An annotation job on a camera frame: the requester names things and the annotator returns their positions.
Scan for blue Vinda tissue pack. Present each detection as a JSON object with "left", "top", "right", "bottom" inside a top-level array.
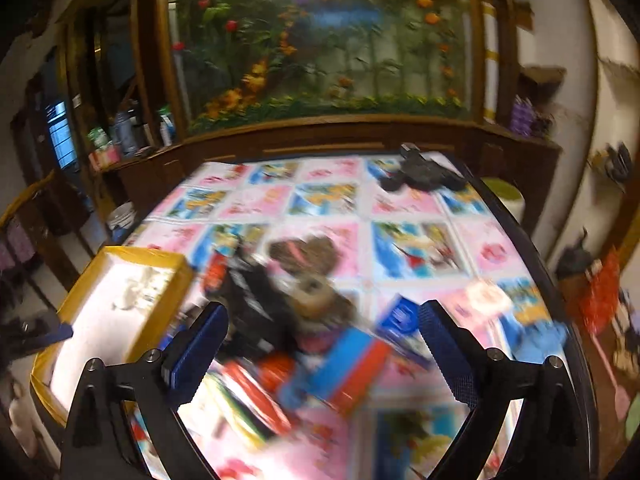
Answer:
[{"left": 374, "top": 295, "right": 434, "bottom": 368}]

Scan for beige tape roll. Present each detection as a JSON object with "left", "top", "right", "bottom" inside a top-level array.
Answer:
[{"left": 290, "top": 274, "right": 336, "bottom": 320}]

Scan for orange plastic bag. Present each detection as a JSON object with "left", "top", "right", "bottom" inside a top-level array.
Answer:
[{"left": 202, "top": 252, "right": 228, "bottom": 296}]

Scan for blue cloth glove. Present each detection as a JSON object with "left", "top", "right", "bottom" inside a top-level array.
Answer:
[{"left": 503, "top": 320, "right": 568, "bottom": 364}]

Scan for black foil snack bag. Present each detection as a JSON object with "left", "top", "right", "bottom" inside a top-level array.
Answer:
[{"left": 220, "top": 254, "right": 298, "bottom": 361}]

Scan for white plastic bucket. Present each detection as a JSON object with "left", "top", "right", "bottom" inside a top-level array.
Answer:
[{"left": 483, "top": 177, "right": 526, "bottom": 223}]

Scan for colourful patterned tablecloth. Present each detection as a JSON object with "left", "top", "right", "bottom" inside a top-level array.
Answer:
[{"left": 128, "top": 156, "right": 553, "bottom": 479}]

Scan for yellow cardboard tray box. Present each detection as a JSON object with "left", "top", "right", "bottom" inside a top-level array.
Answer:
[{"left": 30, "top": 246, "right": 194, "bottom": 427}]

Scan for blue red cloth pack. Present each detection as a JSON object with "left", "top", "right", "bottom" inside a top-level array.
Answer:
[{"left": 277, "top": 327, "right": 393, "bottom": 417}]

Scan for grey kettle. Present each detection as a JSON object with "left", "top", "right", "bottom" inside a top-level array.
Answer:
[{"left": 113, "top": 112, "right": 139, "bottom": 157}]

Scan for black clamp device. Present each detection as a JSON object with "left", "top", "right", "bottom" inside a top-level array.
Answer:
[{"left": 378, "top": 143, "right": 468, "bottom": 193}]

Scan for wooden chair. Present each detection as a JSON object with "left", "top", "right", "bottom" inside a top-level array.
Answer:
[{"left": 1, "top": 170, "right": 96, "bottom": 311}]

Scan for flower mural picture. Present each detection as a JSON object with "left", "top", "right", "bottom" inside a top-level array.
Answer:
[{"left": 169, "top": 0, "right": 471, "bottom": 134}]

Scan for purple bottles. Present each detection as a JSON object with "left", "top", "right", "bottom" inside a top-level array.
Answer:
[{"left": 509, "top": 96, "right": 535, "bottom": 136}]

